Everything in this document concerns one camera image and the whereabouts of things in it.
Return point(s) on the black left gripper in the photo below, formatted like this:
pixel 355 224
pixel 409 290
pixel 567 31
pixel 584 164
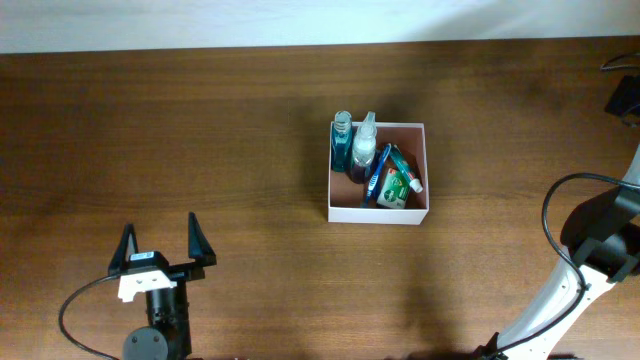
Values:
pixel 185 269

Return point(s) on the blue Listerine mouthwash bottle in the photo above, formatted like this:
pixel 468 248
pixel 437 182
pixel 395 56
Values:
pixel 341 138

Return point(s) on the blue white toothbrush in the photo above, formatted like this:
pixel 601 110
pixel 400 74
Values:
pixel 372 185

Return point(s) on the white teal toothpaste tube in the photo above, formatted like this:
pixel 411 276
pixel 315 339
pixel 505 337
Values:
pixel 405 169

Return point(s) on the purple foam pump bottle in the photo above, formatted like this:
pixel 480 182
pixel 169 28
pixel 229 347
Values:
pixel 364 149

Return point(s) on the green soap box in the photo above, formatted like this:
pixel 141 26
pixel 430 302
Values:
pixel 394 191

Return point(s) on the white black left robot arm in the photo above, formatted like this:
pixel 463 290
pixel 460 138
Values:
pixel 167 334

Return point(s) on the pink open box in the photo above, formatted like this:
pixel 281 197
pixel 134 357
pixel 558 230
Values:
pixel 345 197

